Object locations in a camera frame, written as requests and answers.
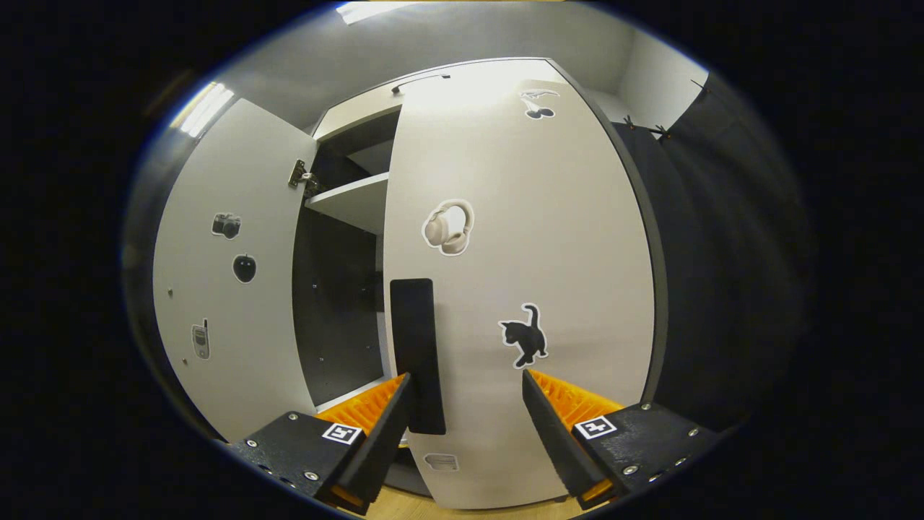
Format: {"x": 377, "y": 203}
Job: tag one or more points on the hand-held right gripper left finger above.
{"x": 382, "y": 440}

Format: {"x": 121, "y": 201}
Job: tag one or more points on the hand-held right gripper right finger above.
{"x": 552, "y": 440}

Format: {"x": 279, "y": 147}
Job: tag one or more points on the white shoe cabinet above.
{"x": 332, "y": 303}

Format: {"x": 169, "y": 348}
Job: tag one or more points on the white shoe cabinet door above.
{"x": 563, "y": 238}
{"x": 245, "y": 180}

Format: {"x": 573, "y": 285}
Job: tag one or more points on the white cabinet shelf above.
{"x": 339, "y": 397}
{"x": 354, "y": 202}

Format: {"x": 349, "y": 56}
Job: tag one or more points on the white cabinet drawer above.
{"x": 354, "y": 115}

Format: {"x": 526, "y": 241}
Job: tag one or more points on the black backdrop cloth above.
{"x": 722, "y": 253}

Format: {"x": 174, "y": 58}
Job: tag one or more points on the ceiling light strip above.
{"x": 206, "y": 108}

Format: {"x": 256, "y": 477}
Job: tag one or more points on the ceiling light panel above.
{"x": 375, "y": 9}

